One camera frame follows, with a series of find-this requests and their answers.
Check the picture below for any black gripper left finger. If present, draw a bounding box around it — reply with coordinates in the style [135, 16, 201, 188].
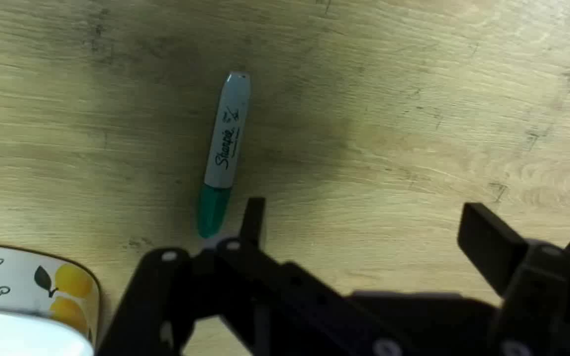
[96, 196, 432, 356]

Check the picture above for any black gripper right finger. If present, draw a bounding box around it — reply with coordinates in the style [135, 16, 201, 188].
[458, 202, 570, 356]

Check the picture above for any green Sharpie marker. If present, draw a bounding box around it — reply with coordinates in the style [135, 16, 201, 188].
[197, 69, 254, 239]

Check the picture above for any white bowl with lemon print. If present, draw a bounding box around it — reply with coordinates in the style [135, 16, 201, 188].
[0, 241, 108, 356]

